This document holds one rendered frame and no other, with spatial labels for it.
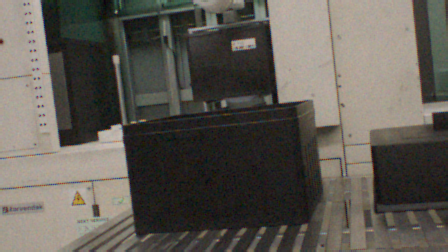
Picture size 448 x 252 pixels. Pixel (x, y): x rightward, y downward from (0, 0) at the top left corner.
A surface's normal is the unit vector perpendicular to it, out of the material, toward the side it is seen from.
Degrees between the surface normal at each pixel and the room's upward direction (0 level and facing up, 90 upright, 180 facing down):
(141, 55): 90
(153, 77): 90
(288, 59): 90
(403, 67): 90
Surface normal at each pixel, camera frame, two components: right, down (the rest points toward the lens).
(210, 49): -0.20, 0.09
